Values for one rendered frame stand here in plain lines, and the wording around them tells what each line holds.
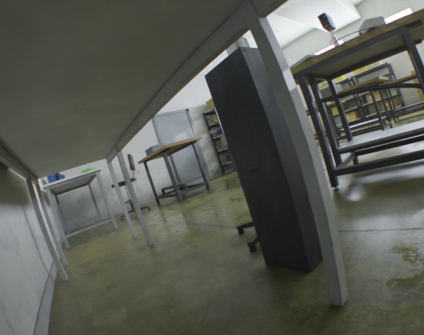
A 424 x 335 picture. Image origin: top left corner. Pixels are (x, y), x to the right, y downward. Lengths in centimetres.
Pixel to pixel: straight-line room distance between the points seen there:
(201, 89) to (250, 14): 700
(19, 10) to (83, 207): 544
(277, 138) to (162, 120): 588
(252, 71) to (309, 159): 40
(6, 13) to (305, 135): 68
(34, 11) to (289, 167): 82
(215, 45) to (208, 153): 631
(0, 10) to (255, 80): 74
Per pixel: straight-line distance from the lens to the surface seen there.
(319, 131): 184
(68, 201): 579
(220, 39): 75
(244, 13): 68
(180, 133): 672
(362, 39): 174
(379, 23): 177
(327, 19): 197
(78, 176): 358
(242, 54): 87
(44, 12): 54
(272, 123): 82
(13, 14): 53
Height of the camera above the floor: 51
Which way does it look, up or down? 2 degrees down
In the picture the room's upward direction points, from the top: 18 degrees counter-clockwise
